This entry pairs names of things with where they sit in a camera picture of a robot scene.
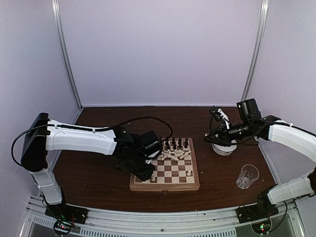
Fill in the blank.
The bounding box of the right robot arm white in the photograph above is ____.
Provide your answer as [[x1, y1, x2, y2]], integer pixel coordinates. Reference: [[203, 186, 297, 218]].
[[204, 98, 316, 218]]

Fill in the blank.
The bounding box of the aluminium corner post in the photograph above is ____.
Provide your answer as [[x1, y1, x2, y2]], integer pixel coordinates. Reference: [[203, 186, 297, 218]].
[[51, 0, 83, 110], [240, 0, 269, 101]]

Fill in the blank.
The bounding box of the white scalloped bowl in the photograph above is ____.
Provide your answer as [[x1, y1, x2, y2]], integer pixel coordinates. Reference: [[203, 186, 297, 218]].
[[212, 144, 237, 156]]

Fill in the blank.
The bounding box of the white king chess piece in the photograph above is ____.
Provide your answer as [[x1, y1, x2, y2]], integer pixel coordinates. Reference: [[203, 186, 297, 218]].
[[175, 150, 191, 159]]

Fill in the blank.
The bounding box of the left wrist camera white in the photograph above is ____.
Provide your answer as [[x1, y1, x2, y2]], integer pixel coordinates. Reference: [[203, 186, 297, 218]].
[[145, 150, 162, 164]]

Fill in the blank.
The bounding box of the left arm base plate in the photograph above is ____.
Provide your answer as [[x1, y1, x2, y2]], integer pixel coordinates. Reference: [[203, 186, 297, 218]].
[[45, 203, 88, 224]]

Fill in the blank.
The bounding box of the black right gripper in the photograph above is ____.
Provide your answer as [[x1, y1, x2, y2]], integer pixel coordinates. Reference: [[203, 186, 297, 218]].
[[204, 119, 251, 147]]

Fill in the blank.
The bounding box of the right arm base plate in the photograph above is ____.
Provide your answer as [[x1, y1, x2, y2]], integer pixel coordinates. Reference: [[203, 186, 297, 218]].
[[236, 205, 279, 224]]

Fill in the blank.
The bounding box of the wooden chess board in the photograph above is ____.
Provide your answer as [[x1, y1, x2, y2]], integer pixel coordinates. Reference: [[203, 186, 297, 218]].
[[129, 137, 200, 192]]

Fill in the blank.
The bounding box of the right aluminium corner post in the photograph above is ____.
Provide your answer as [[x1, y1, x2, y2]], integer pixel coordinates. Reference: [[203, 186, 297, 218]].
[[240, 0, 269, 101]]

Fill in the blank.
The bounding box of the dark rook corner piece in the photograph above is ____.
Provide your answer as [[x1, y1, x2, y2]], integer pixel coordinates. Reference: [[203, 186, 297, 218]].
[[184, 138, 189, 148]]

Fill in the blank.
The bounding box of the clear plastic cup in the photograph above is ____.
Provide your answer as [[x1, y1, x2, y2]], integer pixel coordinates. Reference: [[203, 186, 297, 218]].
[[236, 164, 260, 190]]

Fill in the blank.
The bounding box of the left aluminium corner post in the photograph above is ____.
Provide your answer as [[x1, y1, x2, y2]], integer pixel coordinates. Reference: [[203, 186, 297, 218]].
[[51, 0, 83, 110]]

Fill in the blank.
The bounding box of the aluminium front rail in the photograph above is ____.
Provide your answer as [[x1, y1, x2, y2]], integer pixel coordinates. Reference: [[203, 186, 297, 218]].
[[24, 195, 301, 237]]

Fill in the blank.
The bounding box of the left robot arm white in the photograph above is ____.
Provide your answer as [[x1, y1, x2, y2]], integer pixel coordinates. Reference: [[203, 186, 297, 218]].
[[13, 113, 167, 219]]

